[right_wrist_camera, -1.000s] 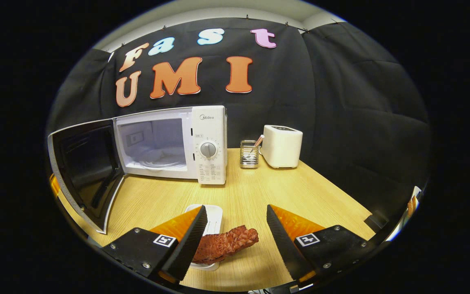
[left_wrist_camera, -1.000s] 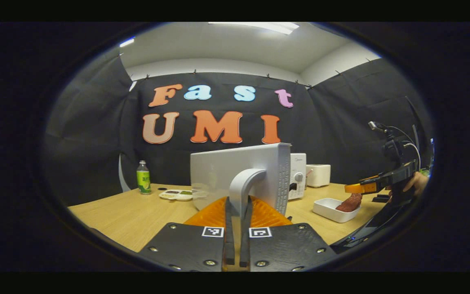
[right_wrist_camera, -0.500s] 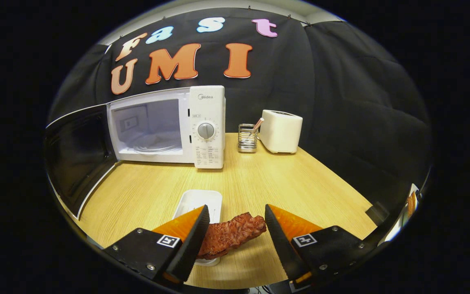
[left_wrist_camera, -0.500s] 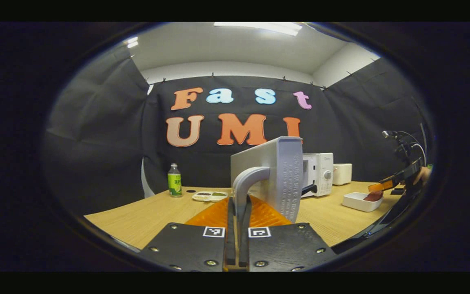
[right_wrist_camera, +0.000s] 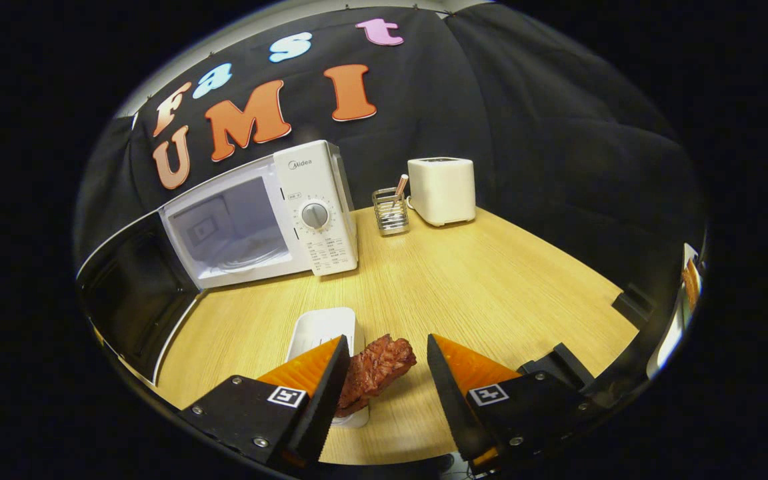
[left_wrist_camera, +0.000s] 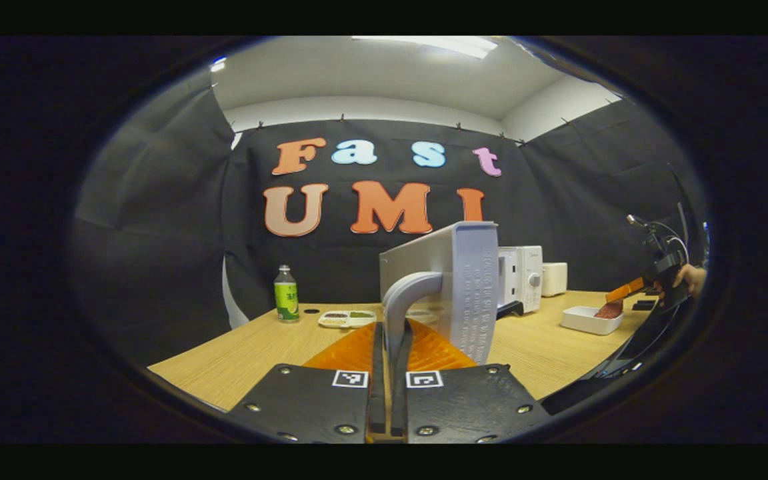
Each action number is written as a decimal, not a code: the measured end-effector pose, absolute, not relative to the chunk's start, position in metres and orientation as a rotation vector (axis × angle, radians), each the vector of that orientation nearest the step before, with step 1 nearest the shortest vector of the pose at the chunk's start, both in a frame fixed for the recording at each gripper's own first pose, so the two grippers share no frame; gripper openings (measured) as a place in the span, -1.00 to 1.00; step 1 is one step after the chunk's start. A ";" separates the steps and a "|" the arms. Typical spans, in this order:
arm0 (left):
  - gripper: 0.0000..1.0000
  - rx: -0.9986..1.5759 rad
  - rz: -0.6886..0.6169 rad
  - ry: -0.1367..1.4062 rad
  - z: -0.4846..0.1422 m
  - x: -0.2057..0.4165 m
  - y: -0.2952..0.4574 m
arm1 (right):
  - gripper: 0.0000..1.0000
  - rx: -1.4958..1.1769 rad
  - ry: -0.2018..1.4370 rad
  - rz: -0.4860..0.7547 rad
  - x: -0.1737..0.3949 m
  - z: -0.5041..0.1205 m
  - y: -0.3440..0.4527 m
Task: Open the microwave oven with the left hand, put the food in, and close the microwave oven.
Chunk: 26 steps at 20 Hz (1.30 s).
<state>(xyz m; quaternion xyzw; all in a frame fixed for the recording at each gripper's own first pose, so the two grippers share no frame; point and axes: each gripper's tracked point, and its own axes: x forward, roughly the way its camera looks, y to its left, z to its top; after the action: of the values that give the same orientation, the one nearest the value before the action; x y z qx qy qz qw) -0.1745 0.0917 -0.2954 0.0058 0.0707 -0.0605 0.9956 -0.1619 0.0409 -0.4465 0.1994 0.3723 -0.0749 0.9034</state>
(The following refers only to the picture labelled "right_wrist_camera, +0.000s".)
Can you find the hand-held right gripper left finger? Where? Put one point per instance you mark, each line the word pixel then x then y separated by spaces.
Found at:
pixel 324 406

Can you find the black block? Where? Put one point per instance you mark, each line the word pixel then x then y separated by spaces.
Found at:
pixel 634 305

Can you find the black backdrop cloth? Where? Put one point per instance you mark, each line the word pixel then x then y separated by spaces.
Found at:
pixel 524 133

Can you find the red meat slab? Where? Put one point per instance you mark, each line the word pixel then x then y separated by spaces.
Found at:
pixel 377 370

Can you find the white toaster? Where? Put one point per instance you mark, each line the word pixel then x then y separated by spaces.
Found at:
pixel 442 190

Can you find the pink utensil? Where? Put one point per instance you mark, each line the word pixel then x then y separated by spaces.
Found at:
pixel 401 185

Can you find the white rectangular dish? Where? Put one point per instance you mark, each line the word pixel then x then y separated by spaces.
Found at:
pixel 320 330

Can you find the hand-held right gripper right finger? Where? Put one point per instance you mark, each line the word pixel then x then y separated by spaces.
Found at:
pixel 447 400

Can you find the white microwave oven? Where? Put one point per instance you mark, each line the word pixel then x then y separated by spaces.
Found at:
pixel 317 180

